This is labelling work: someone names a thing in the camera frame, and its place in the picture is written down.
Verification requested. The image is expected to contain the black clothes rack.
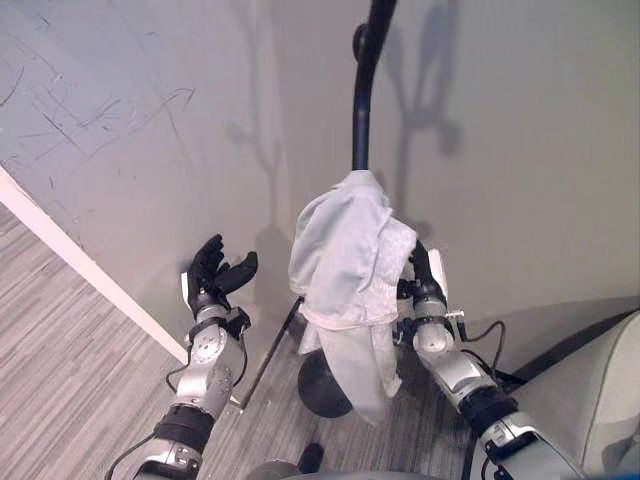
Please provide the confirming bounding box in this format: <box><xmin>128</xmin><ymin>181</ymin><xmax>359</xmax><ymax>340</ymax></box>
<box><xmin>297</xmin><ymin>0</ymin><xmax>399</xmax><ymax>419</ymax></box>

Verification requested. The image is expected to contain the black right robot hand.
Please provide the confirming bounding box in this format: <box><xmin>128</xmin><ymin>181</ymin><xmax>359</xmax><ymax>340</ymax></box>
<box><xmin>396</xmin><ymin>240</ymin><xmax>448</xmax><ymax>305</ymax></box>

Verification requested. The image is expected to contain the thin black rod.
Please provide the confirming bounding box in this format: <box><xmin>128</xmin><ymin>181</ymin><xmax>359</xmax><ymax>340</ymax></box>
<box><xmin>238</xmin><ymin>295</ymin><xmax>304</xmax><ymax>409</ymax></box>

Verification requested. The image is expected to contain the white cloth garment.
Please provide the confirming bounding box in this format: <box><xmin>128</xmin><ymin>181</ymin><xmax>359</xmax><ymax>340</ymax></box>
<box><xmin>288</xmin><ymin>170</ymin><xmax>419</xmax><ymax>428</ymax></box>

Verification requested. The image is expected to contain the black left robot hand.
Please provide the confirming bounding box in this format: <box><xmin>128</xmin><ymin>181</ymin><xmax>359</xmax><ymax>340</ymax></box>
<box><xmin>179</xmin><ymin>234</ymin><xmax>260</xmax><ymax>320</ymax></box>

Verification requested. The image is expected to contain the white baseboard strip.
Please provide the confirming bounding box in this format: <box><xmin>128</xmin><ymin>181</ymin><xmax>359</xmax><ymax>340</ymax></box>
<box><xmin>0</xmin><ymin>165</ymin><xmax>190</xmax><ymax>364</ymax></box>

